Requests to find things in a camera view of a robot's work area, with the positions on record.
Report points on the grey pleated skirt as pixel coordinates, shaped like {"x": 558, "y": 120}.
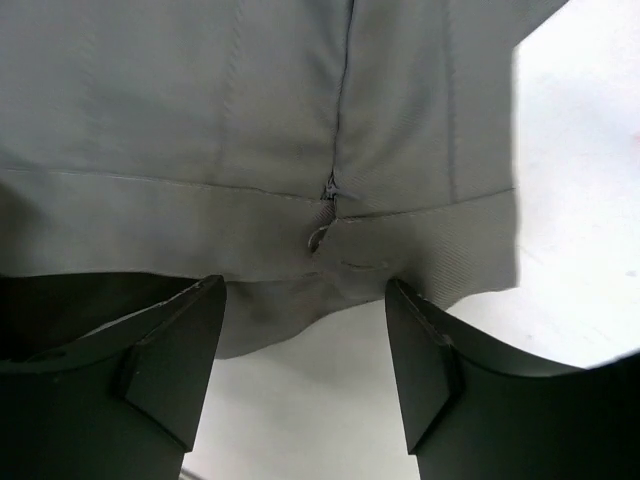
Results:
{"x": 305, "y": 151}

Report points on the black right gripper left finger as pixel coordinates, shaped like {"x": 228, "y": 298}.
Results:
{"x": 121, "y": 403}

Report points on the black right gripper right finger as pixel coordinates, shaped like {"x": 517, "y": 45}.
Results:
{"x": 474, "y": 407}

